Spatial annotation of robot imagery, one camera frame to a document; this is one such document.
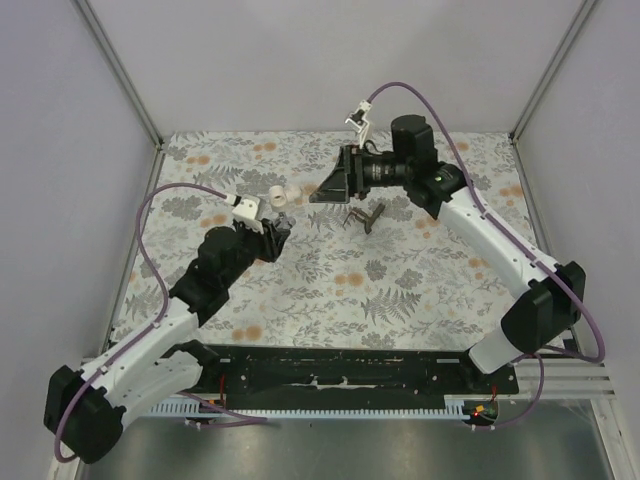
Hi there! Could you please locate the white elbow fitting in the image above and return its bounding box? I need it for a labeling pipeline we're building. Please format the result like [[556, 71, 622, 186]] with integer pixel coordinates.
[[269, 185, 289, 210]]

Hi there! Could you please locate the white elbow fitting left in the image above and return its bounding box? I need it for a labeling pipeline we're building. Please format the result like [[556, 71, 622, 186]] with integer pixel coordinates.
[[285, 185, 302, 202]]

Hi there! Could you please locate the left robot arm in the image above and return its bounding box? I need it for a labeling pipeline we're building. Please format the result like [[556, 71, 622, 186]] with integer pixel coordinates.
[[44, 214, 295, 464]]

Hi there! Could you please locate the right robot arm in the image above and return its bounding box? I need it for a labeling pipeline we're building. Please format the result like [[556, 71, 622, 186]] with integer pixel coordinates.
[[309, 115, 586, 375]]

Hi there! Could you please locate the bronze water faucet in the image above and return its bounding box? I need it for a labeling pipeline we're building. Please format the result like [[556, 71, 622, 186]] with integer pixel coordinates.
[[343, 203, 385, 235]]

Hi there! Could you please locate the floral patterned table mat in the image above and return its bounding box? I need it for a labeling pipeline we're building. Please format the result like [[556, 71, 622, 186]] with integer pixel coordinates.
[[110, 131, 514, 350]]

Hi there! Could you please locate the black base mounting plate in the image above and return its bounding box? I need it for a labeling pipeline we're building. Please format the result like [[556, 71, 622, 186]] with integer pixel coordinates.
[[189, 344, 519, 399]]

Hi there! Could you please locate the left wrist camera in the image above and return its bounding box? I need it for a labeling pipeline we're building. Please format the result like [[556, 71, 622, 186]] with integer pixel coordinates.
[[224, 194, 264, 234]]

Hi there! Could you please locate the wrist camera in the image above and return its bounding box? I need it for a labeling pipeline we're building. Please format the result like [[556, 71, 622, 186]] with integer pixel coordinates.
[[345, 100, 372, 148], [224, 194, 264, 234]]

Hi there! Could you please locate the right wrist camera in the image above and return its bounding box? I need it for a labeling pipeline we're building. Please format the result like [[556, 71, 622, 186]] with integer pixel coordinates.
[[345, 100, 372, 148]]

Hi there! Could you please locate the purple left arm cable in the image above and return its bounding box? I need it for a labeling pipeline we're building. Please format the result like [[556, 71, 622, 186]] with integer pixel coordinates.
[[52, 183, 274, 464]]

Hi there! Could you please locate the aluminium frame post left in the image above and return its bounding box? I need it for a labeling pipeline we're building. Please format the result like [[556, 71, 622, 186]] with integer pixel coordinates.
[[72, 0, 164, 150]]

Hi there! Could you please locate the aluminium frame post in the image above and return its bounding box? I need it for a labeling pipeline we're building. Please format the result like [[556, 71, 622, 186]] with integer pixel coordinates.
[[72, 0, 164, 150], [509, 0, 600, 145]]

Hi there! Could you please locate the white slotted cable duct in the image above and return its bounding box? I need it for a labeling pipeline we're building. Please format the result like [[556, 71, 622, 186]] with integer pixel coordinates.
[[144, 396, 489, 421]]

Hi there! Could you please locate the aluminium front rail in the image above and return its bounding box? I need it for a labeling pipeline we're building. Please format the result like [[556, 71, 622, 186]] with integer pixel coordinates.
[[92, 351, 613, 405]]

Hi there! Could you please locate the aluminium frame post right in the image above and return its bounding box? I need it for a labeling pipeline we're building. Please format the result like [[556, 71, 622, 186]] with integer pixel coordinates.
[[509, 0, 600, 145]]

